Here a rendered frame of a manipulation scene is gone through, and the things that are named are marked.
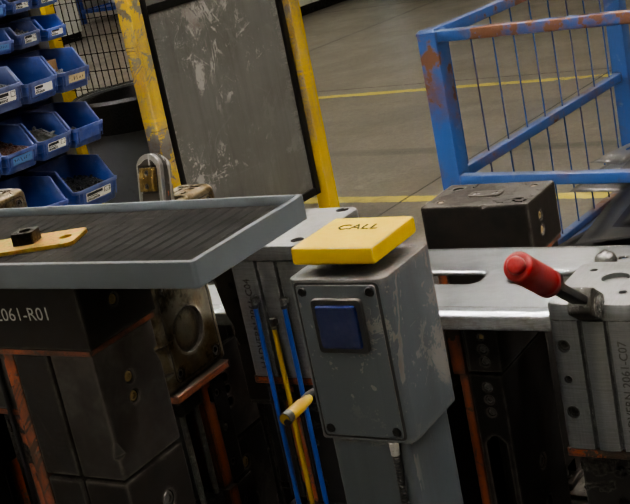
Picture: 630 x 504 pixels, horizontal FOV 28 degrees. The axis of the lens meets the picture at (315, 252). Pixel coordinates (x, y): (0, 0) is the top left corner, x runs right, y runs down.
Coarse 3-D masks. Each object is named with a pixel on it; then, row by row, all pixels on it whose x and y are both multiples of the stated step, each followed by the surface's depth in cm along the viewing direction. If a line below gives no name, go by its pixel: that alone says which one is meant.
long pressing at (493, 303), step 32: (448, 256) 123; (480, 256) 121; (544, 256) 117; (576, 256) 115; (448, 288) 114; (480, 288) 112; (512, 288) 111; (224, 320) 120; (448, 320) 107; (480, 320) 106; (512, 320) 104; (544, 320) 103
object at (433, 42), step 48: (528, 0) 363; (624, 0) 408; (432, 48) 317; (624, 48) 409; (432, 96) 322; (480, 96) 342; (576, 96) 391; (624, 96) 415; (624, 144) 421; (624, 192) 375; (576, 240) 348; (624, 240) 345
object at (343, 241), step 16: (336, 224) 82; (352, 224) 81; (368, 224) 80; (384, 224) 80; (400, 224) 79; (304, 240) 80; (320, 240) 79; (336, 240) 78; (352, 240) 78; (368, 240) 77; (384, 240) 77; (400, 240) 79; (304, 256) 78; (320, 256) 78; (336, 256) 77; (352, 256) 76; (368, 256) 76
